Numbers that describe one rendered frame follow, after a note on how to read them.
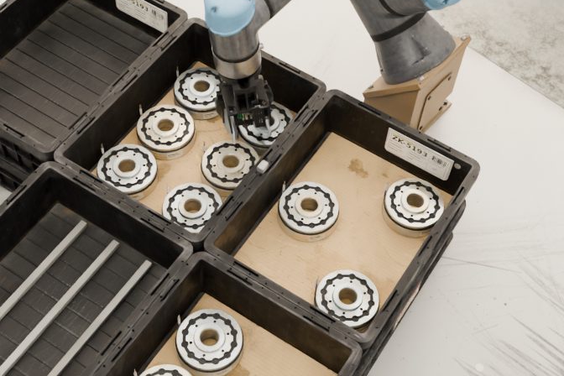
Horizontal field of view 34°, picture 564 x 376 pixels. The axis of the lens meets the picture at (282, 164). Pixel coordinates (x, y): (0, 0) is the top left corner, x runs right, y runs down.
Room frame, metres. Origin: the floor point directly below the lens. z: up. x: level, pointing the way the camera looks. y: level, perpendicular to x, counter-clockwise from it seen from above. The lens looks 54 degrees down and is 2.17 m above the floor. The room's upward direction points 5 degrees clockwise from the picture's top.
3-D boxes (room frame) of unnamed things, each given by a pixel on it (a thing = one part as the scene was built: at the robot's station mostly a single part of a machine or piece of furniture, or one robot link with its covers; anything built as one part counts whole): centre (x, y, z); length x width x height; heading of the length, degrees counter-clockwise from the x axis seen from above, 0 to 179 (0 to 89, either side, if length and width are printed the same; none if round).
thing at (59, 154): (0.97, 0.15, 0.92); 0.40 x 0.30 x 0.02; 152
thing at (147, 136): (1.01, 0.21, 0.86); 0.10 x 0.10 x 0.01
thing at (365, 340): (0.83, -0.11, 0.92); 0.40 x 0.30 x 0.02; 152
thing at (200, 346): (0.61, 0.09, 0.86); 0.05 x 0.05 x 0.01
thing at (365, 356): (0.83, -0.11, 0.87); 0.40 x 0.30 x 0.11; 152
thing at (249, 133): (1.04, 0.03, 0.86); 0.10 x 0.10 x 0.01
